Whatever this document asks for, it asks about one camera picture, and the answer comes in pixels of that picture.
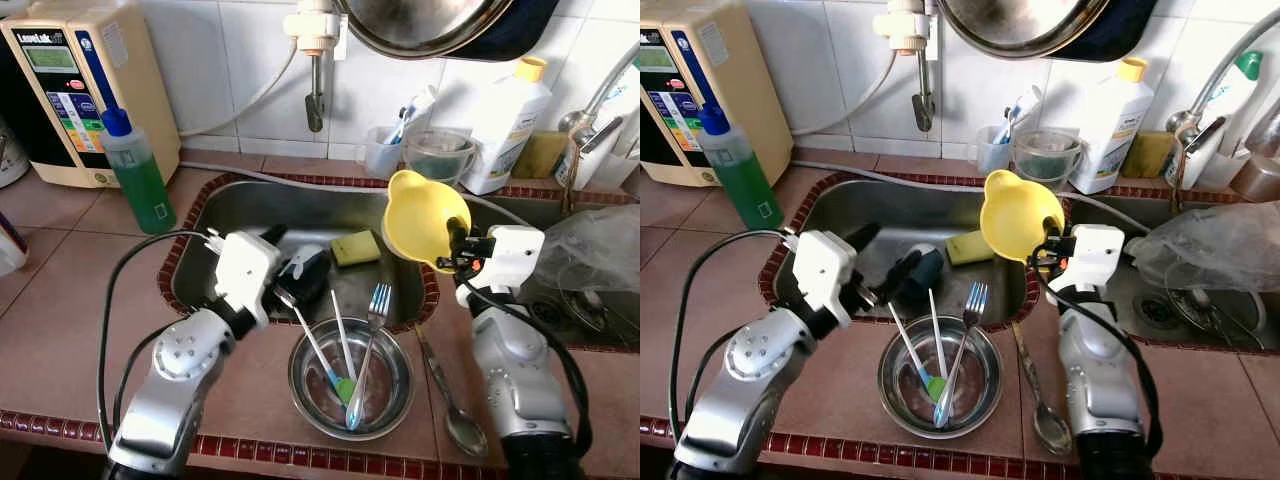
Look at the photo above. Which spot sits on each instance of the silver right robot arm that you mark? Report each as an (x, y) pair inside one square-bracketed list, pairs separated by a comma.
[(1095, 380), (510, 380)]

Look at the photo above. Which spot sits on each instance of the small steel spoon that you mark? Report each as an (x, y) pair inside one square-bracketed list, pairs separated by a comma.
[(1200, 305), (590, 305)]

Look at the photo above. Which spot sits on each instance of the thick yellow sponge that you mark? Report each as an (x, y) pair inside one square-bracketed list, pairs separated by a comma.
[(540, 155), (1145, 155)]

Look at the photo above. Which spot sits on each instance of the chrome sink faucet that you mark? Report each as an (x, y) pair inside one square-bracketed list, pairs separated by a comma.
[(1200, 110), (590, 110)]

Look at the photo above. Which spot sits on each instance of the dark blue tray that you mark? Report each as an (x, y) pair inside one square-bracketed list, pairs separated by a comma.
[(1130, 25), (530, 20)]

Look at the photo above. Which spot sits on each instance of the steel sink basin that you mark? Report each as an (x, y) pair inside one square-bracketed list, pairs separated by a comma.
[(240, 215), (850, 210), (1120, 300), (555, 300)]

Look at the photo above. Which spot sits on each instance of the green soap bottle blue cap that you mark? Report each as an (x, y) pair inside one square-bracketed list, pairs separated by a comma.
[(140, 180), (745, 180)]

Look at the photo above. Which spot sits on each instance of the white bottle green cap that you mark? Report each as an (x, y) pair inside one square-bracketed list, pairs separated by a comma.
[(1230, 100), (625, 100)]

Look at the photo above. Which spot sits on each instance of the teal mug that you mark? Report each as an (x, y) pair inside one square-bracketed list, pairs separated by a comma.
[(320, 285), (928, 275)]

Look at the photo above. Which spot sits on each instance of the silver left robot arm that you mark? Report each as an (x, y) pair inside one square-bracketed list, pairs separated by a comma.
[(750, 390), (180, 390)]

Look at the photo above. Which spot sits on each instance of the beige water ionizer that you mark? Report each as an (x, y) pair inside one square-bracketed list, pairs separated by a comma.
[(130, 80), (750, 80)]

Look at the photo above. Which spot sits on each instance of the yellow green scrub sponge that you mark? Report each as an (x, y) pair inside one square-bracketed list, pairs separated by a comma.
[(968, 247), (355, 248)]

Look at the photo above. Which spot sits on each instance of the blue white toothbrush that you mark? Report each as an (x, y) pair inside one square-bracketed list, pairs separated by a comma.
[(1008, 125), (400, 120)]

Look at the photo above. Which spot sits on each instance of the white printed cup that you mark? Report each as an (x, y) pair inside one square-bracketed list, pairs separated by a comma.
[(10, 245)]

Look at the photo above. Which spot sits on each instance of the hanging steel bowl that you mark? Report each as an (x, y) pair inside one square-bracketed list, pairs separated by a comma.
[(1020, 25), (420, 25)]

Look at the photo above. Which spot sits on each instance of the large steel spoon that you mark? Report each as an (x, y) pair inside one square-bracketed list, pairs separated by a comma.
[(1035, 390), (450, 400)]

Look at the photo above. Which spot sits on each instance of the white round container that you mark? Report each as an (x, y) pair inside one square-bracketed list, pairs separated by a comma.
[(10, 150)]

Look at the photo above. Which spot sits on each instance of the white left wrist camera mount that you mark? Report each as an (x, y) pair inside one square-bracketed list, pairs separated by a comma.
[(825, 275), (245, 275)]

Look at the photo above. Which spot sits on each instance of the steel fork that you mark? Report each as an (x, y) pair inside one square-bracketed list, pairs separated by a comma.
[(368, 350), (958, 350)]

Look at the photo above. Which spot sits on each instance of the clear plastic bucket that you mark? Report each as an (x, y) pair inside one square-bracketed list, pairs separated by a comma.
[(1048, 160), (440, 160)]

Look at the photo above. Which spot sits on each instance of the steel bowl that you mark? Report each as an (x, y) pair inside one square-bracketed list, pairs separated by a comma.
[(385, 385), (975, 385), (420, 25), (1020, 25)]

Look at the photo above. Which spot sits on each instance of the yellow plastic cup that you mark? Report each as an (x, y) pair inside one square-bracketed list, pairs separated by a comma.
[(1018, 215), (420, 215)]

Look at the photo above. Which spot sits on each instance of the clear plastic bag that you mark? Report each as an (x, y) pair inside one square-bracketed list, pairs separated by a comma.
[(1200, 245), (590, 250)]

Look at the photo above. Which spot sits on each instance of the clear toothbrush cup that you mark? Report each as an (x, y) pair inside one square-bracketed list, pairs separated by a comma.
[(990, 155), (378, 155)]

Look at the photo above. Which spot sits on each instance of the white detergent bottle orange cap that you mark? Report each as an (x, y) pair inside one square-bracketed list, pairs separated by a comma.
[(1110, 130), (505, 130)]

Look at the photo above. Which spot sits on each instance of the steel wall tap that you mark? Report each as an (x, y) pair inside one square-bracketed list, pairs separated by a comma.
[(316, 95), (925, 95)]

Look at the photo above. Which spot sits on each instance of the small steel cup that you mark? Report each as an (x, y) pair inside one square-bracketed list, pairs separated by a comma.
[(1255, 175)]

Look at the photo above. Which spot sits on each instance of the cream tap diverter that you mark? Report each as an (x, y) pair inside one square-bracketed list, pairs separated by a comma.
[(905, 25), (315, 25)]

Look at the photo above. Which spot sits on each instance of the white patterned bowl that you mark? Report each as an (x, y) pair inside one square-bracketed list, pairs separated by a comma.
[(1210, 305), (600, 300)]

